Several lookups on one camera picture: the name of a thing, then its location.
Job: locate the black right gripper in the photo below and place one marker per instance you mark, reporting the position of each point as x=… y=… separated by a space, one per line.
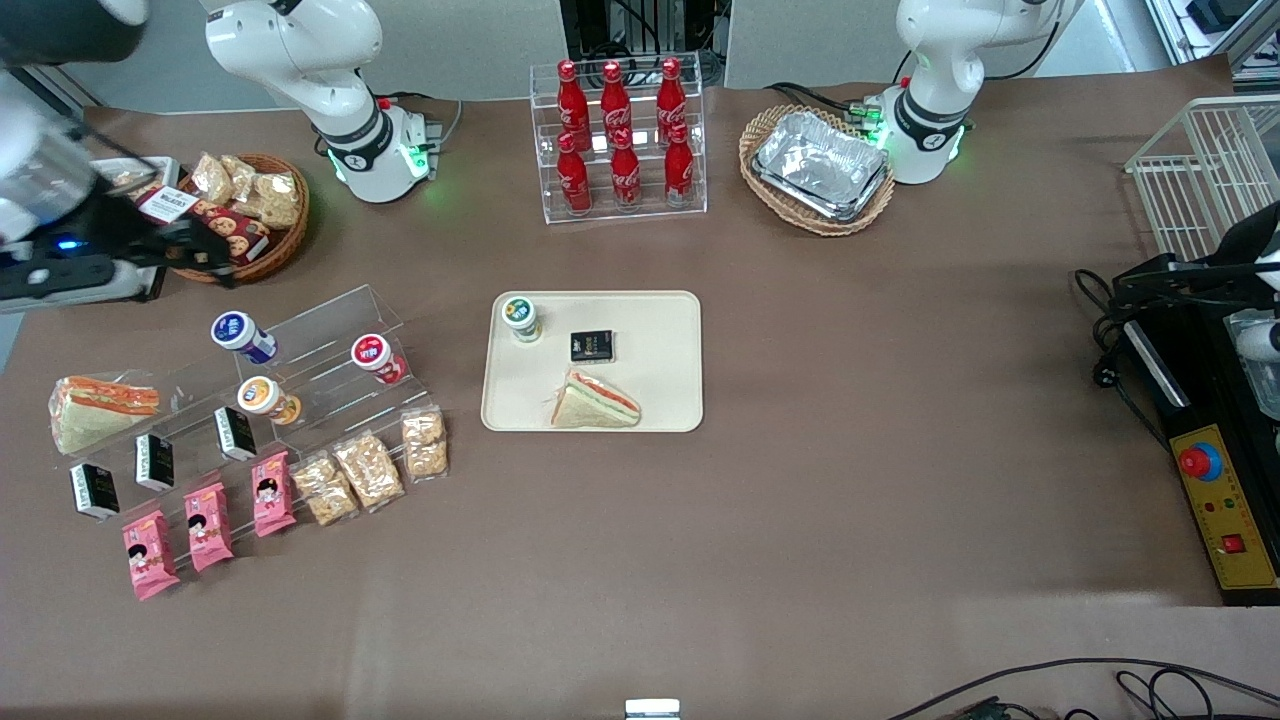
x=118 y=231

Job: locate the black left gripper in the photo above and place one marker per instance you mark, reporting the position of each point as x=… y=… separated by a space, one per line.
x=1238 y=245

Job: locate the green gum bottle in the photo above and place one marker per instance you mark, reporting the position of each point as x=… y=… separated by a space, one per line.
x=522 y=320

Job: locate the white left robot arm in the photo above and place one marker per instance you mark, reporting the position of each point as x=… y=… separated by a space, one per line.
x=930 y=60

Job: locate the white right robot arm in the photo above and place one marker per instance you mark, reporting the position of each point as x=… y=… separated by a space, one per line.
x=300 y=60

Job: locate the white snack tray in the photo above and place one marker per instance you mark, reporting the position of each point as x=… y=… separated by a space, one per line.
x=167 y=170

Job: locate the blue gum bottle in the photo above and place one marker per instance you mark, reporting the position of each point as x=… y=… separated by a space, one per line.
x=243 y=337

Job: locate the orange gum bottle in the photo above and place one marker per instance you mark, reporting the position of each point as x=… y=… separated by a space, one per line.
x=267 y=400

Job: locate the red gum bottle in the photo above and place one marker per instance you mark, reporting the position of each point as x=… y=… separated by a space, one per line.
x=378 y=358

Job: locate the beige plastic tray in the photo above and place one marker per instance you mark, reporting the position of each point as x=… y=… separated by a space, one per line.
x=660 y=380

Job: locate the maroon cookie box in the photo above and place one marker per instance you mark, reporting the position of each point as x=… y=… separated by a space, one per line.
x=245 y=235

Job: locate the clear pack of nut snack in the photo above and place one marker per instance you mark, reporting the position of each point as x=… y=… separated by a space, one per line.
x=368 y=470
x=212 y=178
x=240 y=170
x=325 y=490
x=272 y=198
x=424 y=443

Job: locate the wicker basket holding snacks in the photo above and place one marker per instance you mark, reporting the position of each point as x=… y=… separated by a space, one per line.
x=290 y=250

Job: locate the clear acrylic tiered stand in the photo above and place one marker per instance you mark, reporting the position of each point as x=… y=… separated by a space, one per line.
x=330 y=315

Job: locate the foil container inside machine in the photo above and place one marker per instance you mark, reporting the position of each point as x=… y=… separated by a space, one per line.
x=1255 y=385

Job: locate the black small chocolate box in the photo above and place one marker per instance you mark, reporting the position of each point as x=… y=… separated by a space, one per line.
x=592 y=346
x=95 y=490
x=155 y=462
x=235 y=433

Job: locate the triangular sandwich in clear wrap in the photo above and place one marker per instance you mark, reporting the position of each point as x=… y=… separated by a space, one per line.
x=595 y=403
x=100 y=410

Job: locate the black power plug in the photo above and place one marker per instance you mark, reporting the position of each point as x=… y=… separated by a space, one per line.
x=1104 y=374

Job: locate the black sealing machine yellow panel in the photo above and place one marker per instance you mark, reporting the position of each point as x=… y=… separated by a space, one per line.
x=1220 y=480

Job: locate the pink snack pack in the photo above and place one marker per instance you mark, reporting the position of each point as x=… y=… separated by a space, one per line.
x=150 y=555
x=272 y=494
x=208 y=527

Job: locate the red cola bottle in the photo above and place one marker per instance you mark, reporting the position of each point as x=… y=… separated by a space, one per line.
x=626 y=175
x=574 y=180
x=615 y=100
x=571 y=100
x=671 y=95
x=679 y=165

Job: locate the stacked aluminium foil containers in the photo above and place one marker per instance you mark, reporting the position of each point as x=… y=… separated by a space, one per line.
x=820 y=165

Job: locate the clear acrylic bottle rack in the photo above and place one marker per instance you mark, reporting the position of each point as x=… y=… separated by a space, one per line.
x=645 y=200

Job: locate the black equipment cabinet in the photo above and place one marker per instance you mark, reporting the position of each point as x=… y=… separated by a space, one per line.
x=600 y=25

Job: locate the wicker basket holding foil containers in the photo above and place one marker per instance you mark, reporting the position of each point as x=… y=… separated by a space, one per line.
x=760 y=170

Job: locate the small white grey device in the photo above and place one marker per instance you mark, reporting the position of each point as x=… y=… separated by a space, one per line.
x=652 y=709

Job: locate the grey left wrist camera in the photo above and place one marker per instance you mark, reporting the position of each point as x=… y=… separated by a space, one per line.
x=1260 y=342

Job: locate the aluminium frame shelf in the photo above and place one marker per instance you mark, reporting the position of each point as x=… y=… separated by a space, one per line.
x=1210 y=35

